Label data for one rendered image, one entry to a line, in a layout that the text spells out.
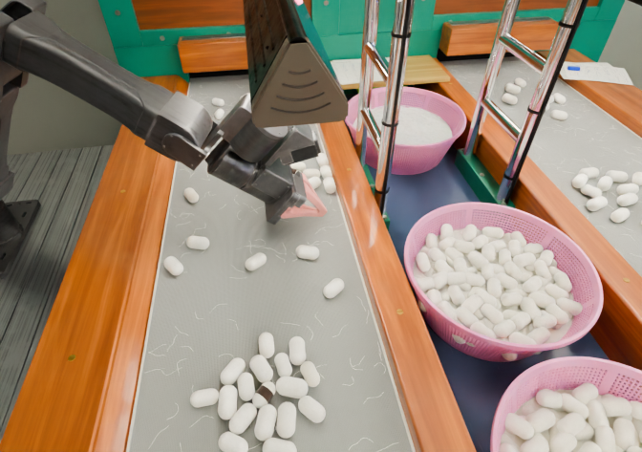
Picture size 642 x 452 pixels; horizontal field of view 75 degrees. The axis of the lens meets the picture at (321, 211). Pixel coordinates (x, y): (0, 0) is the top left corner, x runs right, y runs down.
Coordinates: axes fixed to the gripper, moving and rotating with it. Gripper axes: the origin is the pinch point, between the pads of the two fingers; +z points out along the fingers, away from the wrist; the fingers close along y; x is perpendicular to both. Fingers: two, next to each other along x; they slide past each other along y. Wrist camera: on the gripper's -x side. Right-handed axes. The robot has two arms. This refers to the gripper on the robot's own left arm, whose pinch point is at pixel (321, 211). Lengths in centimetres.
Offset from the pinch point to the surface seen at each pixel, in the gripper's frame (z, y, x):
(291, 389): -6.1, -29.1, 5.2
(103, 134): -25, 132, 96
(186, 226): -15.7, 1.8, 16.0
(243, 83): -8, 55, 9
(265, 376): -8.2, -26.9, 7.2
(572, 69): 55, 43, -49
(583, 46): 65, 58, -57
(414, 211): 20.3, 6.2, -6.3
